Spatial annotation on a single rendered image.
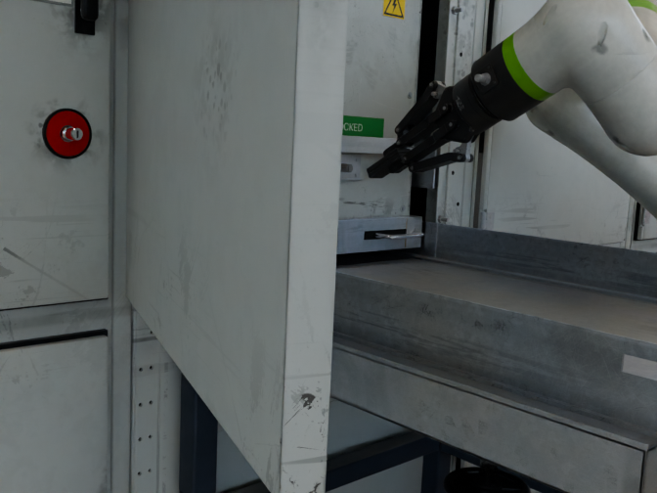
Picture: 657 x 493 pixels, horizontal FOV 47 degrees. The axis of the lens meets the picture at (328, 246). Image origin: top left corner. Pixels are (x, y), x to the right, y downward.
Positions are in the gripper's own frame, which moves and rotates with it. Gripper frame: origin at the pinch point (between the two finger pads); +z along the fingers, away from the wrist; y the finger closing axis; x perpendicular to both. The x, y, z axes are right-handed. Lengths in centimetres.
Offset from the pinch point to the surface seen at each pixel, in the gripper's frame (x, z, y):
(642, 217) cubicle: 108, 15, 6
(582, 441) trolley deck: -32, -34, 42
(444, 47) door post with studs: 29.7, 2.4, -26.1
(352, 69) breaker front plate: 7.3, 6.7, -21.3
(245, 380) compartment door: -54, -27, 31
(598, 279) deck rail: 27.0, -10.0, 24.9
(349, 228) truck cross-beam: 7.3, 19.1, 2.7
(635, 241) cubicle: 110, 20, 11
